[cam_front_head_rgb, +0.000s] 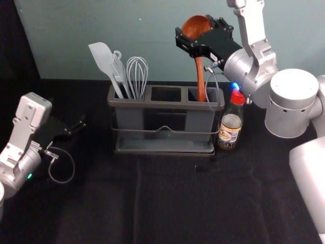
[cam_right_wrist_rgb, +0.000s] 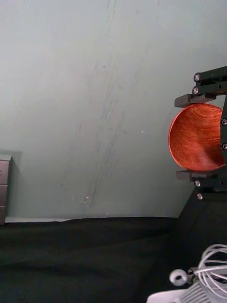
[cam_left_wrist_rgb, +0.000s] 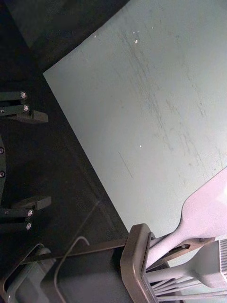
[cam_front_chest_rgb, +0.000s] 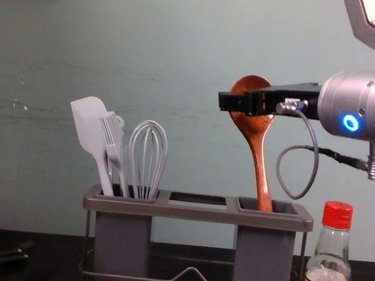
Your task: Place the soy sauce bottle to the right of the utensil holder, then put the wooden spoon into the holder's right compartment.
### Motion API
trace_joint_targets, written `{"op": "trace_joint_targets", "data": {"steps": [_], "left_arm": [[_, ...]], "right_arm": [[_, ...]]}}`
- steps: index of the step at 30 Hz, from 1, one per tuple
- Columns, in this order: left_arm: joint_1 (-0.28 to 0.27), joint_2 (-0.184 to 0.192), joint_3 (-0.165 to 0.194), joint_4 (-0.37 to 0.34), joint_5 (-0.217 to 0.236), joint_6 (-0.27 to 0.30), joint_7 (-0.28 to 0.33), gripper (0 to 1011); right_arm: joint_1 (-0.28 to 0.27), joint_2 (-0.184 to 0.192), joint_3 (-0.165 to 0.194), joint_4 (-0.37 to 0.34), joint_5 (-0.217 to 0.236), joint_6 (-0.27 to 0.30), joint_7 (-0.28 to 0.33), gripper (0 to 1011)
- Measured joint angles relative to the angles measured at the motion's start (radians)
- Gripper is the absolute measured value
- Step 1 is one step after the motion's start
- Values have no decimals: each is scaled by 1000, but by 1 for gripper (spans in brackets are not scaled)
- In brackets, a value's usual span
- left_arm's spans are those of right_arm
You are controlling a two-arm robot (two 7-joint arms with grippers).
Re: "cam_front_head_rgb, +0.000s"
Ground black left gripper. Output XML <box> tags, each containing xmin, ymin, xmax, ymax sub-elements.
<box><xmin>33</xmin><ymin>114</ymin><xmax>87</xmax><ymax>150</ymax></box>

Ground grey slotted turner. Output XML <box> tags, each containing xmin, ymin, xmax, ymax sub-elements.
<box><xmin>109</xmin><ymin>50</ymin><xmax>133</xmax><ymax>100</ymax></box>

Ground grey whisk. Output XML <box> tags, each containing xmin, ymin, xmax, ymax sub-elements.
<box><xmin>126</xmin><ymin>56</ymin><xmax>149</xmax><ymax>101</ymax></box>

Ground brown wooden spoon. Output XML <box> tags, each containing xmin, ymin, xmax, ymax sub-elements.
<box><xmin>182</xmin><ymin>15</ymin><xmax>212</xmax><ymax>102</ymax></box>

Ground right gripper thin grey cable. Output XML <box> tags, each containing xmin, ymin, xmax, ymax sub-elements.
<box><xmin>204</xmin><ymin>62</ymin><xmax>221</xmax><ymax>113</ymax></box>

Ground grey utensil rack steel bars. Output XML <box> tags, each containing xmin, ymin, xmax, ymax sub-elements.
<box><xmin>107</xmin><ymin>84</ymin><xmax>225</xmax><ymax>156</ymax></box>

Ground sauce bottle red cap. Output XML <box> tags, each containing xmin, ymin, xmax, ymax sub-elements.
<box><xmin>217</xmin><ymin>90</ymin><xmax>247</xmax><ymax>153</ymax></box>

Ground black table cloth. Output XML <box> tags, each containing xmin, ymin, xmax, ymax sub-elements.
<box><xmin>0</xmin><ymin>78</ymin><xmax>325</xmax><ymax>244</ymax></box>

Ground grey silicone spatula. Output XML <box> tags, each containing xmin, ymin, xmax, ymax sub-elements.
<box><xmin>88</xmin><ymin>42</ymin><xmax>125</xmax><ymax>100</ymax></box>

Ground left gripper thin dark cable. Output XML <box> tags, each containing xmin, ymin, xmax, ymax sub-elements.
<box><xmin>44</xmin><ymin>146</ymin><xmax>76</xmax><ymax>184</ymax></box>

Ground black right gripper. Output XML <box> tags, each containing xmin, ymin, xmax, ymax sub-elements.
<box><xmin>175</xmin><ymin>15</ymin><xmax>244</xmax><ymax>68</ymax></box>

